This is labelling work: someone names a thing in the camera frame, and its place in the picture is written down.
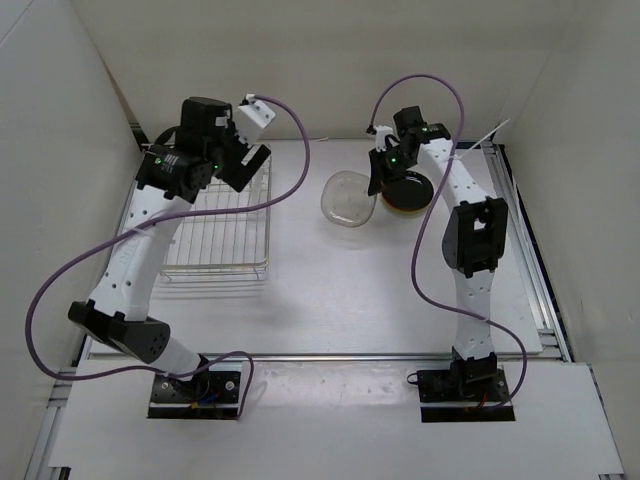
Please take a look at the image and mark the grey plate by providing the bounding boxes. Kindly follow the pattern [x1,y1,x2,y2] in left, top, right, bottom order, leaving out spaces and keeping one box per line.
[320,171,376,228]

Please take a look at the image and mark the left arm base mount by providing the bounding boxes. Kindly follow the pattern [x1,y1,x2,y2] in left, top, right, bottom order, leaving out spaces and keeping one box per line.
[147,362,243,420]

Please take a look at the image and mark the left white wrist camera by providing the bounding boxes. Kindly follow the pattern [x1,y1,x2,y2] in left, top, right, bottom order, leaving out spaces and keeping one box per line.
[233,94,276,146]

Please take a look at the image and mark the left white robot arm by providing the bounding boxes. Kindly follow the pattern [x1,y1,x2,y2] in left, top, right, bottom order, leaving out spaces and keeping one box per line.
[68,96,275,400]

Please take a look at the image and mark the black plate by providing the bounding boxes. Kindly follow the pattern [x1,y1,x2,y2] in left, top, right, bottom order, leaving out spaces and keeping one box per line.
[381,171,434,215]

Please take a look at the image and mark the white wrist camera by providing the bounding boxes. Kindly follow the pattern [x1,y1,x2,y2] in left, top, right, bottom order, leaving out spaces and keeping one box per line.
[233,94,276,146]
[366,124,400,153]

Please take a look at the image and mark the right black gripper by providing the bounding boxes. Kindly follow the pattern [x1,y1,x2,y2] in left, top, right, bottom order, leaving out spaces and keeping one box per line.
[368,146,415,196]

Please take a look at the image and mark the metal wire dish rack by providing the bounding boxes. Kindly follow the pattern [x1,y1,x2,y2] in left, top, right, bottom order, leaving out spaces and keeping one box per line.
[159,159,271,285]

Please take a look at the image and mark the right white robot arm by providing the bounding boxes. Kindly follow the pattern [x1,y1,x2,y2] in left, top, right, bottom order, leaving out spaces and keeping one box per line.
[367,106,508,400]

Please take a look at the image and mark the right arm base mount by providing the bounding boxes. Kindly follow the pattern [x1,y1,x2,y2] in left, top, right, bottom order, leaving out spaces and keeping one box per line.
[406,369,516,424]

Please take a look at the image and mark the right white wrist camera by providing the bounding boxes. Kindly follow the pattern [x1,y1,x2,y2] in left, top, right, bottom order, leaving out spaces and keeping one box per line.
[366,124,400,153]

